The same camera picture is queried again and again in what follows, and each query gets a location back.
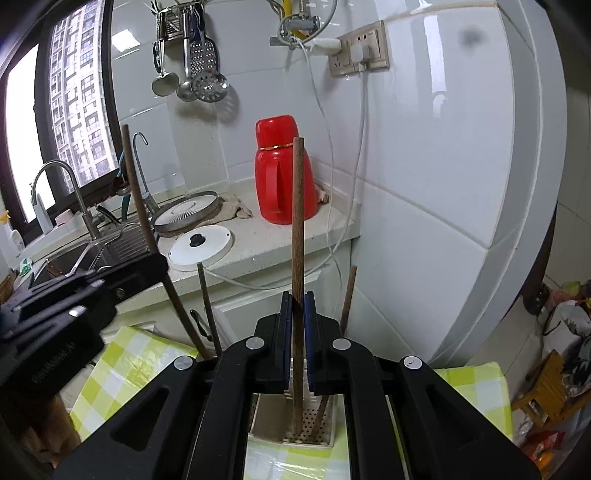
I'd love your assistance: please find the steel wall utensil rack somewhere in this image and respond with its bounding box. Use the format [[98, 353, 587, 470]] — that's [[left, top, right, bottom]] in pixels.
[[154, 0, 205, 43]]

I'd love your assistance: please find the steel grater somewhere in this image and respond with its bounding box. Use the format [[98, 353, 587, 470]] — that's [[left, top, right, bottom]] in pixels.
[[189, 37, 218, 75]]

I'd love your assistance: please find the steel ladle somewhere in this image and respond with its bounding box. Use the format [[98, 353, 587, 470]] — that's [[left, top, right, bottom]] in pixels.
[[152, 41, 180, 97]]

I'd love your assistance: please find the yellow gas hose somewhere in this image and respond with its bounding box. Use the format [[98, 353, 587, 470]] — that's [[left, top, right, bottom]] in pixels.
[[270, 0, 306, 38]]

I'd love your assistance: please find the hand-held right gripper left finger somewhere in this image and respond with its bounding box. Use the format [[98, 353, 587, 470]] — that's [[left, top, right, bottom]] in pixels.
[[53, 292, 295, 480]]

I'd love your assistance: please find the beige dish rag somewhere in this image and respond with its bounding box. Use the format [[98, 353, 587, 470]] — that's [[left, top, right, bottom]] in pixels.
[[217, 193, 254, 222]]

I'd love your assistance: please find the red thermos jug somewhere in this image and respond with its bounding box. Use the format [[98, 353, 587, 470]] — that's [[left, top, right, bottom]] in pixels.
[[253, 115, 319, 226]]

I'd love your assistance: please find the red snack packet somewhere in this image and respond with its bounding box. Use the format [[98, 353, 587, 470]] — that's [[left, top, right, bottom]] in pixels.
[[525, 430, 570, 468]]

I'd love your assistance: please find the thin gooseneck water faucet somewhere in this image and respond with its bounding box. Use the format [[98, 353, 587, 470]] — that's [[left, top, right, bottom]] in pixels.
[[132, 131, 160, 219]]

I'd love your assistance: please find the steel water valve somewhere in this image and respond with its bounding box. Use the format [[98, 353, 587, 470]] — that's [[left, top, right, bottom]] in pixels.
[[270, 13, 322, 48]]

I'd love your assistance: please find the white power cable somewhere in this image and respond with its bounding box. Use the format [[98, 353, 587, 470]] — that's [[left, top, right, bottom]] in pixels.
[[323, 69, 371, 269]]

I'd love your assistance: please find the steel serving spoon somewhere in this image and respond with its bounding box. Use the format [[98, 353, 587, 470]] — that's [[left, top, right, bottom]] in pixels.
[[176, 13, 197, 103]]

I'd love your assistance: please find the white power plug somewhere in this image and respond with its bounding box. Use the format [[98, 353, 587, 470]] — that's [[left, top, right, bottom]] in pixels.
[[353, 39, 371, 75]]

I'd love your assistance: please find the round steel-rimmed lid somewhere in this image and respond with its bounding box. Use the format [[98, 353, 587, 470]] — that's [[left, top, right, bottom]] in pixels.
[[152, 191, 221, 234]]

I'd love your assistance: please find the floral bag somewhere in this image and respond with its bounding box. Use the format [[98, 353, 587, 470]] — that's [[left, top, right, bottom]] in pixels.
[[539, 281, 591, 354]]

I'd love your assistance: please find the yellow checkered tablecloth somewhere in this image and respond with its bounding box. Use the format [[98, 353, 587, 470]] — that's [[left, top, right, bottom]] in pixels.
[[69, 325, 514, 480]]

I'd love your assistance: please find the tall steel kitchen faucet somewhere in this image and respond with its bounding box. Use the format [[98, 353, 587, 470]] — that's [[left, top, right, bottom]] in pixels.
[[31, 160, 103, 240]]

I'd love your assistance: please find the wooden stool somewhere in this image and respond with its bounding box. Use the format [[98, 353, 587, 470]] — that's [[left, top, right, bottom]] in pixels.
[[512, 350, 583, 431]]

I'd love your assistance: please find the white lid with black knob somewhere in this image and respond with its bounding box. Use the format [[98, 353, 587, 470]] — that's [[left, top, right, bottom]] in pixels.
[[167, 225, 234, 272]]

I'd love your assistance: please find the white bottle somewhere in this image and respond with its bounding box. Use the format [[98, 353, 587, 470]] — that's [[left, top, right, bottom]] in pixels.
[[34, 193, 54, 234]]

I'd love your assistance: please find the bottle with yellow cap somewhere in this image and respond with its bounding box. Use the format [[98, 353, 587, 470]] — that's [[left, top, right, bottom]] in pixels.
[[0, 209, 25, 260]]

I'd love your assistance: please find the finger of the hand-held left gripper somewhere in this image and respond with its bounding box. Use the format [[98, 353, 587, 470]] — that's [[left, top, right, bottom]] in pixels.
[[14, 253, 169, 326]]

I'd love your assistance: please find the steel skimmer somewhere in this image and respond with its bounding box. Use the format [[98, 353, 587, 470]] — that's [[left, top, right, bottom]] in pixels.
[[191, 41, 229, 103]]

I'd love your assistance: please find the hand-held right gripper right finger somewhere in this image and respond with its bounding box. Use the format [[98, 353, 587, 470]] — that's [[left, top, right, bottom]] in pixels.
[[304, 292, 541, 480]]

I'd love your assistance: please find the black cabinet door handle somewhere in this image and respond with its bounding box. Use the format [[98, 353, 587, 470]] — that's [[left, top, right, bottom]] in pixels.
[[189, 309, 209, 343]]

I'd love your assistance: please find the dark framed window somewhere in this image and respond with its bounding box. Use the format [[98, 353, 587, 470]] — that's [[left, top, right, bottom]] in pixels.
[[0, 0, 124, 237]]

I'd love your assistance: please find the stainless steel sink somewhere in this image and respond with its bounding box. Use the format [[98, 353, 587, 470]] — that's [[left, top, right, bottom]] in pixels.
[[27, 239, 108, 289]]

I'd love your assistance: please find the teal hose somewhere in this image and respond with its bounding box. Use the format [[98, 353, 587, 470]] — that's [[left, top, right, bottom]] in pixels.
[[116, 151, 133, 219]]

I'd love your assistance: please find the white charger cable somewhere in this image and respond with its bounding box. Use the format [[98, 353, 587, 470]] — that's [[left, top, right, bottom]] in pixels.
[[202, 39, 352, 291]]

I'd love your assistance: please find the white perforated utensil holder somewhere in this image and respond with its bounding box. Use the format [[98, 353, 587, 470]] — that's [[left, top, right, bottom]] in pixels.
[[249, 392, 338, 448]]

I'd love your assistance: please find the brown wooden chopstick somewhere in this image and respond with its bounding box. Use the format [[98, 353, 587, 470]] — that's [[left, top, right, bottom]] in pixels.
[[292, 137, 306, 437], [121, 124, 211, 361], [311, 266, 358, 441], [197, 263, 223, 357]]

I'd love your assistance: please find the wide wall socket panel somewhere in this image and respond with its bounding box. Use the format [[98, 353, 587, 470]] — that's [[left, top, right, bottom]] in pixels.
[[328, 20, 390, 78]]

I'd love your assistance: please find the steel sink drain rack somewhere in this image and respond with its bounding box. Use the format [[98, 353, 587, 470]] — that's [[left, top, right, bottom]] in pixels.
[[91, 223, 154, 269]]

